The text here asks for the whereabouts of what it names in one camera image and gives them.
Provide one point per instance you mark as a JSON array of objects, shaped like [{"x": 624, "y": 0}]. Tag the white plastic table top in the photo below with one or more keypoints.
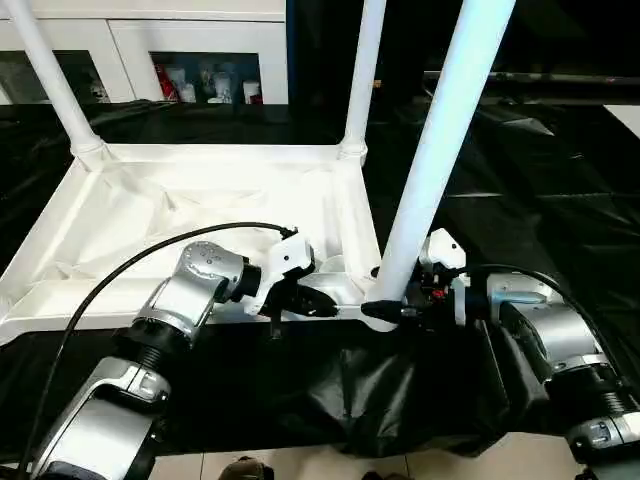
[{"x": 200, "y": 190}]

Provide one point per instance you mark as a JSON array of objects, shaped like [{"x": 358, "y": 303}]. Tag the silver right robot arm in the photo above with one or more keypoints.
[{"x": 550, "y": 330}]

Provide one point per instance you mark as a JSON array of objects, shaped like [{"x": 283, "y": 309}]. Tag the black work mat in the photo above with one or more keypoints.
[{"x": 540, "y": 180}]

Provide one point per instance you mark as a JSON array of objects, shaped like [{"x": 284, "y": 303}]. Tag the dark robot right foot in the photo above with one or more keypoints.
[{"x": 372, "y": 476}]

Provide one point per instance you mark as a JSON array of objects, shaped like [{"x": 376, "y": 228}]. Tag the dark robot foot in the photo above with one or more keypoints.
[
  {"x": 372, "y": 476},
  {"x": 246, "y": 469}
]

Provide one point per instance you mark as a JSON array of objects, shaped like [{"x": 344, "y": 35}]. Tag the dark robot left foot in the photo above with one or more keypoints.
[{"x": 246, "y": 469}]

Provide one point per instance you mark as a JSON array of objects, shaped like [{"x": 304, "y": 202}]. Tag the white glass-door cabinet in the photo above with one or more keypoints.
[{"x": 150, "y": 40}]

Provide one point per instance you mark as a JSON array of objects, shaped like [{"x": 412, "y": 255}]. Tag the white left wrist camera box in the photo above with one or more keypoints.
[{"x": 285, "y": 260}]

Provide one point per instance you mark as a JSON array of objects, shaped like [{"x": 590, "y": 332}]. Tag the silver metal rail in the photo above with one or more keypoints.
[{"x": 540, "y": 77}]

